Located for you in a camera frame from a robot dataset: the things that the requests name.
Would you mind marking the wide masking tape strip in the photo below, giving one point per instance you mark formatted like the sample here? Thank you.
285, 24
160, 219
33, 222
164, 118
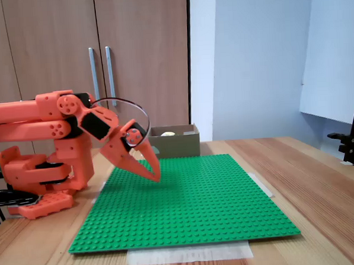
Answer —
186, 255

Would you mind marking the brown wooden cabinet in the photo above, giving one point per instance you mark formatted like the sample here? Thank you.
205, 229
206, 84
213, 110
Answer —
56, 41

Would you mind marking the yellow black white fabric ball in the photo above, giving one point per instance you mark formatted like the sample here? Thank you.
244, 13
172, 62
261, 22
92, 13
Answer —
168, 133

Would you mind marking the black camera stand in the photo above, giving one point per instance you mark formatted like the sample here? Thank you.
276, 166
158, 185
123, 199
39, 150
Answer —
348, 147

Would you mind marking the white board panel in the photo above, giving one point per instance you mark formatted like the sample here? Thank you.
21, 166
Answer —
334, 71

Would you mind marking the short masking tape strip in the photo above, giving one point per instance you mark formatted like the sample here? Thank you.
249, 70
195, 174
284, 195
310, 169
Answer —
264, 187
95, 200

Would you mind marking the open cardboard box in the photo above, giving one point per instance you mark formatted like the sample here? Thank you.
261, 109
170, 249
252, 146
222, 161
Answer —
180, 147

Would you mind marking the green studded baseplate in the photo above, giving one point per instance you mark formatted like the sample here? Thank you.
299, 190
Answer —
169, 222

